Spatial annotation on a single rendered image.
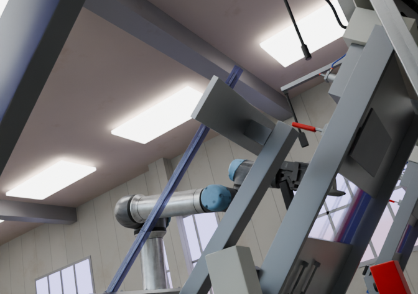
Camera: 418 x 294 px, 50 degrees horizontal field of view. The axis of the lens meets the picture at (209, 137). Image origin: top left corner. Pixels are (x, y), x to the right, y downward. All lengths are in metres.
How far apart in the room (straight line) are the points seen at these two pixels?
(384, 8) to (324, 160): 0.36
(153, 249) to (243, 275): 0.89
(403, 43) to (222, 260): 0.59
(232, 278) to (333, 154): 0.40
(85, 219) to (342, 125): 7.22
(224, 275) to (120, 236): 6.70
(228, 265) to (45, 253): 8.11
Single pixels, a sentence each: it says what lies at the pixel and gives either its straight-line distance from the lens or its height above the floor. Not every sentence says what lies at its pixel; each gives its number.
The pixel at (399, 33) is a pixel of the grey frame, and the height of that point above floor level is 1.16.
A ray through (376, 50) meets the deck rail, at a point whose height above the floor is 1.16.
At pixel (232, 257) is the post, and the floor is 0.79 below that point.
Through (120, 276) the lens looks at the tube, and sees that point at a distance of 0.75.
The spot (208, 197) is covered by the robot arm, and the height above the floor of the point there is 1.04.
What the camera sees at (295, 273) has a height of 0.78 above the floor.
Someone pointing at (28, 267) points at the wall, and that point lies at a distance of 9.17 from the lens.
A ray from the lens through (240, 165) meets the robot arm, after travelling 1.41.
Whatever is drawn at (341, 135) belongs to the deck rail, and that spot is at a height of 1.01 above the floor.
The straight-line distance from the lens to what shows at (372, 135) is 1.16.
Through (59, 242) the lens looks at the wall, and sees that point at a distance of 8.52.
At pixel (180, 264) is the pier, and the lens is 6.39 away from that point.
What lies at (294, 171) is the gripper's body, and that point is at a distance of 1.34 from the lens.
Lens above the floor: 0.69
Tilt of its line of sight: 23 degrees up
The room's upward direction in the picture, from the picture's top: 15 degrees counter-clockwise
